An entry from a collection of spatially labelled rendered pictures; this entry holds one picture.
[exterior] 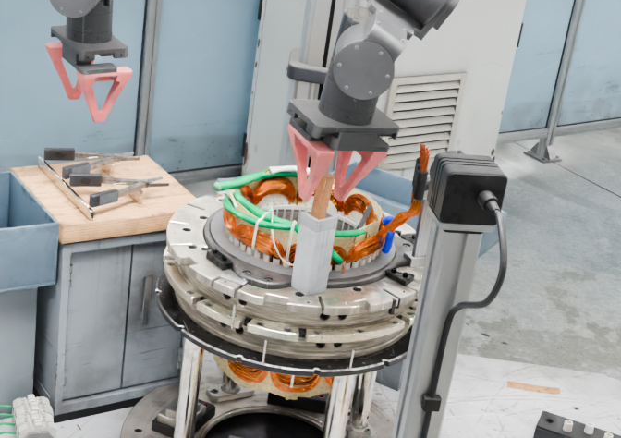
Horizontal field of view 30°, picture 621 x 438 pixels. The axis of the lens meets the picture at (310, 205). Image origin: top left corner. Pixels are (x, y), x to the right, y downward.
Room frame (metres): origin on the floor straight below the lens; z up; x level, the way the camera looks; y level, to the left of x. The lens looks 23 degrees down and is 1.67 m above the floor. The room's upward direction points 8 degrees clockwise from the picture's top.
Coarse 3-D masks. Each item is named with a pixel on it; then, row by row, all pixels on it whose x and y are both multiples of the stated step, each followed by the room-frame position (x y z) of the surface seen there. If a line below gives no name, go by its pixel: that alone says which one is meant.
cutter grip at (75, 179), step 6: (72, 174) 1.35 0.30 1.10; (78, 174) 1.35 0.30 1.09; (84, 174) 1.35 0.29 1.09; (90, 174) 1.35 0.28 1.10; (96, 174) 1.36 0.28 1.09; (72, 180) 1.34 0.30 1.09; (78, 180) 1.35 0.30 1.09; (84, 180) 1.35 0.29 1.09; (90, 180) 1.35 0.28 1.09; (96, 180) 1.35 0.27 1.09; (72, 186) 1.34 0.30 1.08; (78, 186) 1.35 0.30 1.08; (84, 186) 1.35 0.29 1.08; (90, 186) 1.35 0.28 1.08; (96, 186) 1.35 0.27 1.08
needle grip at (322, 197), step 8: (328, 176) 1.12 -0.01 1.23; (320, 184) 1.12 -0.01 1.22; (328, 184) 1.12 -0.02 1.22; (320, 192) 1.12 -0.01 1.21; (328, 192) 1.12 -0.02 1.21; (320, 200) 1.12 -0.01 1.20; (328, 200) 1.12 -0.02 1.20; (312, 208) 1.12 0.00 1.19; (320, 208) 1.12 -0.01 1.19; (320, 216) 1.12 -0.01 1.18
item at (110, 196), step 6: (102, 192) 1.30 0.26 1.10; (108, 192) 1.31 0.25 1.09; (114, 192) 1.31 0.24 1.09; (90, 198) 1.29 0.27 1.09; (96, 198) 1.29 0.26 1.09; (102, 198) 1.30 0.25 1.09; (108, 198) 1.31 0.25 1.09; (114, 198) 1.31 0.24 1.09; (90, 204) 1.29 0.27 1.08; (96, 204) 1.29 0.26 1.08; (102, 204) 1.30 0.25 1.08
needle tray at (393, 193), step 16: (368, 176) 1.61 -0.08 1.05; (384, 176) 1.59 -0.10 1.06; (400, 176) 1.58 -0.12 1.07; (368, 192) 1.60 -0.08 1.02; (384, 192) 1.59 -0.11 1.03; (400, 192) 1.58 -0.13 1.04; (384, 208) 1.48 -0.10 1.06; (400, 208) 1.47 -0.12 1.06; (416, 224) 1.45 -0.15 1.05; (496, 240) 1.49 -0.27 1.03; (480, 256) 1.44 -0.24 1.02; (384, 368) 1.47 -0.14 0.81; (400, 368) 1.46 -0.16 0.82; (384, 384) 1.47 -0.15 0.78; (400, 384) 1.46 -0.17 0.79
